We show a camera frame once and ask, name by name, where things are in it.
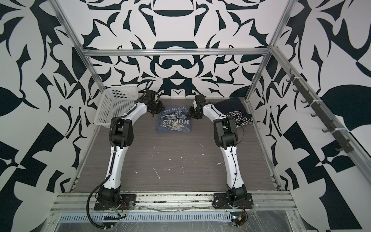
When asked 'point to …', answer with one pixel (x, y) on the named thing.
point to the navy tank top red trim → (234, 107)
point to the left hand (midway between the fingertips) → (164, 105)
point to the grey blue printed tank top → (174, 119)
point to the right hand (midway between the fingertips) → (189, 112)
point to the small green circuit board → (237, 218)
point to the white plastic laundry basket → (115, 102)
